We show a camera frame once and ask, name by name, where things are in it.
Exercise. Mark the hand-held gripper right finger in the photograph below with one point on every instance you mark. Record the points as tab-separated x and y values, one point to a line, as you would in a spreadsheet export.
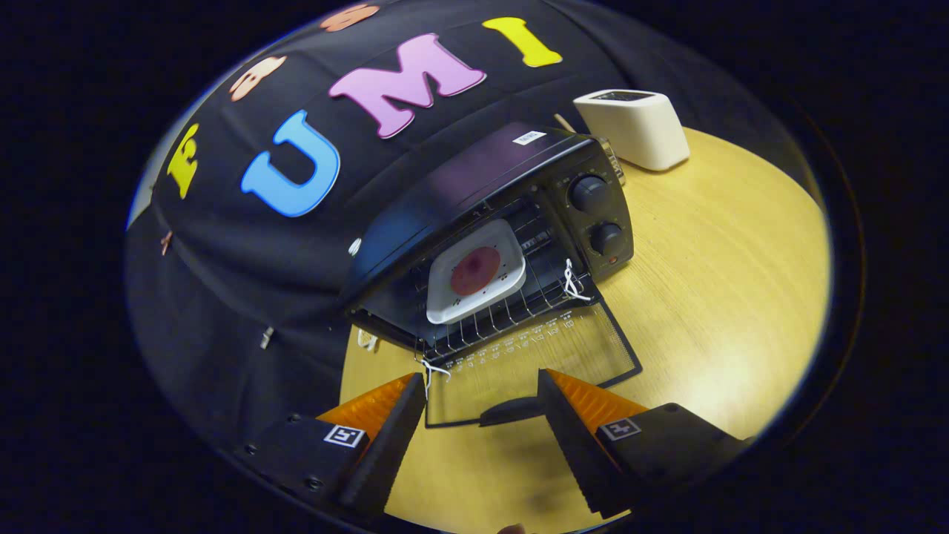
574	445

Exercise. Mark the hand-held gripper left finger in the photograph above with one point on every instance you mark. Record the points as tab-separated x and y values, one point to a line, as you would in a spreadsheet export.
389	445

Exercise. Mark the white square plate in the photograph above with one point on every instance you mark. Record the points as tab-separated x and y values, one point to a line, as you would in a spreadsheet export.
445	300

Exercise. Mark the pink ham slice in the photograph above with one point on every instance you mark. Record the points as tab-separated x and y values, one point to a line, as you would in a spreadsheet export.
474	271

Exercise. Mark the black toaster oven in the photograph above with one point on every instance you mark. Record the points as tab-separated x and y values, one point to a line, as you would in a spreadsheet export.
460	178

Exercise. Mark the white bread toaster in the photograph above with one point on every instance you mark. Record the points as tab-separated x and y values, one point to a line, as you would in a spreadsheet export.
637	130

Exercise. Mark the silver cloth clip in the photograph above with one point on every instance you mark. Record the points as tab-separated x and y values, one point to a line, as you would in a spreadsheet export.
266	337

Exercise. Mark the black backdrop cloth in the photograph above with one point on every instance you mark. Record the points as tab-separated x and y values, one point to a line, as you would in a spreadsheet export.
222	297

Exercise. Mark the copper cloth clip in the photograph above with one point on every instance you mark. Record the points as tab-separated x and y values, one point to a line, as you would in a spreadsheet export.
166	242

